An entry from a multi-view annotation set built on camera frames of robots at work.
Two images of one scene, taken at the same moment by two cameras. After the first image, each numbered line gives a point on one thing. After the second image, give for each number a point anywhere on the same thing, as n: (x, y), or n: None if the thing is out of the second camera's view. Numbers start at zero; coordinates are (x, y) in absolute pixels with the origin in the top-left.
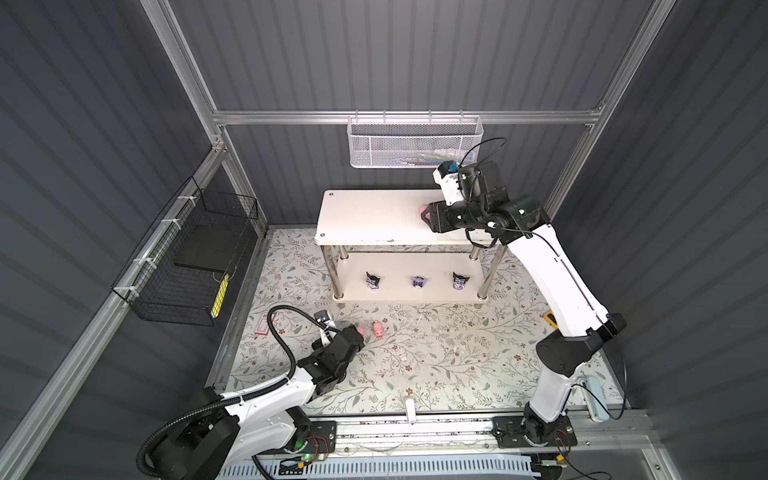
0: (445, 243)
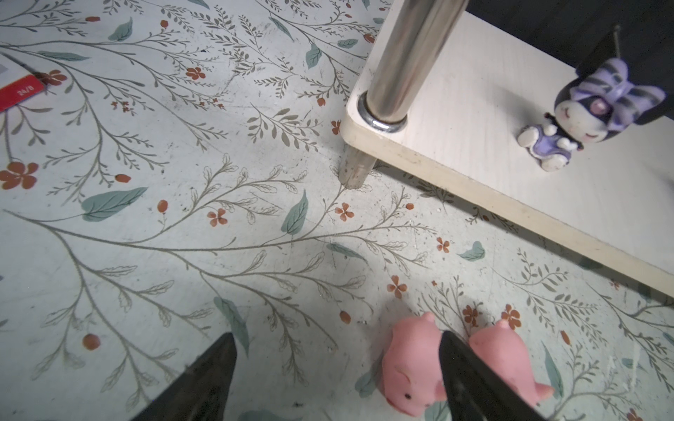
0: (443, 96)
